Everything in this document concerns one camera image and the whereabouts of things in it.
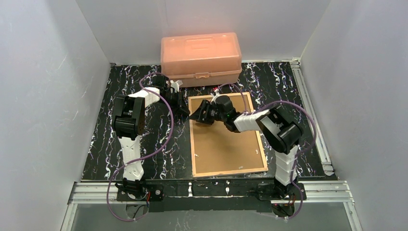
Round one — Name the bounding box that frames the white wooden picture frame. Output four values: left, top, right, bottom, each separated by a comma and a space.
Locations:
188, 92, 269, 179

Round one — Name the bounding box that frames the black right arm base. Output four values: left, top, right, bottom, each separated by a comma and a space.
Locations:
255, 182, 307, 201

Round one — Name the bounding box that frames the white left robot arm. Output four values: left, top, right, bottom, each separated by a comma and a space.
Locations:
112, 73, 190, 181

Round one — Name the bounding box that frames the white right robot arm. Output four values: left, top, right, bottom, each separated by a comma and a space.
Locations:
189, 95, 303, 186

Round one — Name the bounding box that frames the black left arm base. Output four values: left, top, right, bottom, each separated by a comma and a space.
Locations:
115, 178, 164, 202

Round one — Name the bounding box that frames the translucent orange plastic box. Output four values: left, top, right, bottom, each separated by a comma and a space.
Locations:
161, 33, 242, 88

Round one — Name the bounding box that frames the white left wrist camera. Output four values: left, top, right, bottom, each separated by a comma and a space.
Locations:
170, 80, 183, 92

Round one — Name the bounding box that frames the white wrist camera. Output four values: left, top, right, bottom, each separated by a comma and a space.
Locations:
170, 80, 183, 92
210, 88, 221, 103

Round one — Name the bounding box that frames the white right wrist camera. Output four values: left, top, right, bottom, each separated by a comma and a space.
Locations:
210, 88, 221, 103

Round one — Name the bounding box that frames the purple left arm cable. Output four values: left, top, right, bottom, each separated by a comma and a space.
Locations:
106, 72, 175, 223

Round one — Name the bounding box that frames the aluminium right side rail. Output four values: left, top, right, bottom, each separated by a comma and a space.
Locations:
292, 58, 339, 177

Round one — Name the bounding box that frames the aluminium rail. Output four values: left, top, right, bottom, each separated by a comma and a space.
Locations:
68, 179, 354, 204
292, 58, 339, 177

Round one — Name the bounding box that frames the aluminium front rail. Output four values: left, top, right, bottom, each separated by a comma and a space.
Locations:
68, 179, 354, 204

